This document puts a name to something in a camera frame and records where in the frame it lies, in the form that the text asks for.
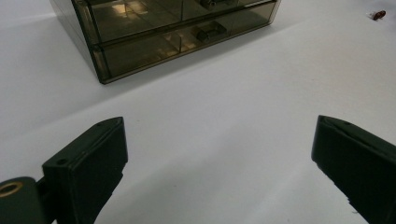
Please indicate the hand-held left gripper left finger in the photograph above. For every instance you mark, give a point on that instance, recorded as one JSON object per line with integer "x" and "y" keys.
{"x": 90, "y": 165}

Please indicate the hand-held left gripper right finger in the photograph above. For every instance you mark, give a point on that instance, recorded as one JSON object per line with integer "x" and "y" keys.
{"x": 358, "y": 165}

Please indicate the smoky transparent drawer cabinet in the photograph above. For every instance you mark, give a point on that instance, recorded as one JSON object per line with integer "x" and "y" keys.
{"x": 74, "y": 28}

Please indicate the small red-brown object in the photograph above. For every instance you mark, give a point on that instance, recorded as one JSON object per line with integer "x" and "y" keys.
{"x": 379, "y": 14}

